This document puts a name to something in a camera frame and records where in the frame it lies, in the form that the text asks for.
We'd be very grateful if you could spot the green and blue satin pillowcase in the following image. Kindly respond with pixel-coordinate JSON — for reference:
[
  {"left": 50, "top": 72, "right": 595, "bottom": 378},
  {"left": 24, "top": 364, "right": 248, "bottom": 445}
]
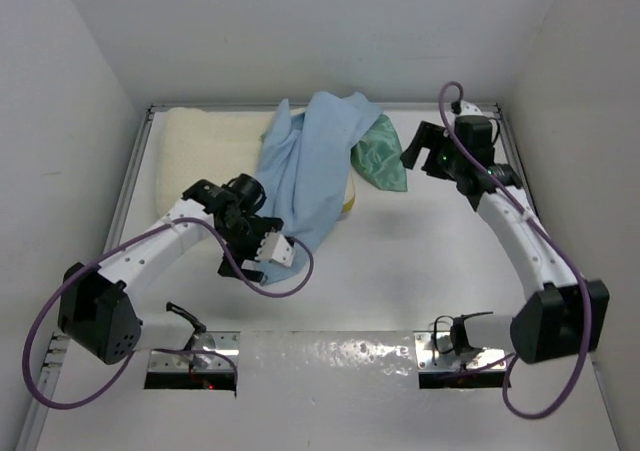
[{"left": 254, "top": 91, "right": 408, "bottom": 284}]

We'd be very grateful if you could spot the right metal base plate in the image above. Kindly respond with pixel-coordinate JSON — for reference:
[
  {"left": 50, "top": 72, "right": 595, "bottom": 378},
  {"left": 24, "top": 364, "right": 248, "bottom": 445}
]
[{"left": 413, "top": 331, "right": 510, "bottom": 374}]

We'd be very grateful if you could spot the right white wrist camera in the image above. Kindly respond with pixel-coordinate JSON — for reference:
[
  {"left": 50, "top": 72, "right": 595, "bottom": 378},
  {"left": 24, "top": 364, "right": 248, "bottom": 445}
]
[{"left": 450, "top": 99, "right": 483, "bottom": 117}]

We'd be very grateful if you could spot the cream pillow with yellow edge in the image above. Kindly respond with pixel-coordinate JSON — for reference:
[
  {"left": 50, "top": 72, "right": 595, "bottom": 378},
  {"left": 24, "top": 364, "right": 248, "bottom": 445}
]
[{"left": 155, "top": 106, "right": 357, "bottom": 222}]

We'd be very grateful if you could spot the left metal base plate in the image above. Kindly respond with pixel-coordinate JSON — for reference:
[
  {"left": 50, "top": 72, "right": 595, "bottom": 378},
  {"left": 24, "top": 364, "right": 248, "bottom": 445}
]
[{"left": 148, "top": 331, "right": 240, "bottom": 373}]

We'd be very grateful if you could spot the white front cover board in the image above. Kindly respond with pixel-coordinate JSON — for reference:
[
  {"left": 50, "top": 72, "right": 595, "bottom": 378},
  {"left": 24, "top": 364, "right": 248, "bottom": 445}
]
[{"left": 38, "top": 332, "right": 617, "bottom": 450}]

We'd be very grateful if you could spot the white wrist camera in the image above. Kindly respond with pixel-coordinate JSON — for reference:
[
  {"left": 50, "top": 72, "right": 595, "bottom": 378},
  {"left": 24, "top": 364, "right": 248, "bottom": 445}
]
[
  {"left": 450, "top": 99, "right": 483, "bottom": 117},
  {"left": 255, "top": 232, "right": 296, "bottom": 268}
]

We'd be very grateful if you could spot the metal base plate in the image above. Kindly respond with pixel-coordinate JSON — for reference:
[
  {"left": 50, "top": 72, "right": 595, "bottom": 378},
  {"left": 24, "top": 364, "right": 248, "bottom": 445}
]
[
  {"left": 148, "top": 331, "right": 240, "bottom": 373},
  {"left": 413, "top": 331, "right": 510, "bottom": 374}
]

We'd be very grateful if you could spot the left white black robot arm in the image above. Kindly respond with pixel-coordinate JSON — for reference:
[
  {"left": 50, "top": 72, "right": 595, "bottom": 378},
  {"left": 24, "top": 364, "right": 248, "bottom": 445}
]
[{"left": 58, "top": 174, "right": 295, "bottom": 365}]

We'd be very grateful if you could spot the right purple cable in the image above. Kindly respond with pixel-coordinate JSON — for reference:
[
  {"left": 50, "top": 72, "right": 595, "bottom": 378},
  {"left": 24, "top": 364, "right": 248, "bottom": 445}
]
[{"left": 438, "top": 80, "right": 596, "bottom": 418}]

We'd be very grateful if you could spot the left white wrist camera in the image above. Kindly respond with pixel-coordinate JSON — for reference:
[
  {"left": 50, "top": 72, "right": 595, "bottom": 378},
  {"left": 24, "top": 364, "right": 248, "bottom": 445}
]
[{"left": 255, "top": 232, "right": 296, "bottom": 268}]

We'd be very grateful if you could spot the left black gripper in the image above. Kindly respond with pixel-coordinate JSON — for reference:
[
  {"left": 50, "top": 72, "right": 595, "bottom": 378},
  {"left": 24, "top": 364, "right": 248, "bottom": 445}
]
[{"left": 216, "top": 216, "right": 281, "bottom": 279}]

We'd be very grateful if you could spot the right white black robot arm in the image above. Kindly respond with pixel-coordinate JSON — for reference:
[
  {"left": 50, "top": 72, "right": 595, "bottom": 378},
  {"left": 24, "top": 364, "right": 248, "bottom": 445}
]
[{"left": 401, "top": 115, "right": 610, "bottom": 364}]

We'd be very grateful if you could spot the purple cable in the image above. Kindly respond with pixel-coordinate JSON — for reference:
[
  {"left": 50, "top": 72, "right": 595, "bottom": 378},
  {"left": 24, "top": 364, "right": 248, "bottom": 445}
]
[
  {"left": 438, "top": 80, "right": 596, "bottom": 418},
  {"left": 22, "top": 216, "right": 315, "bottom": 411}
]

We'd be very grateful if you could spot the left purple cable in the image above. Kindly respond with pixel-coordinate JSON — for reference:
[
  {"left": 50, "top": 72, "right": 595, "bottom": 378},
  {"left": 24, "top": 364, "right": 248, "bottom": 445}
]
[{"left": 22, "top": 216, "right": 315, "bottom": 411}]

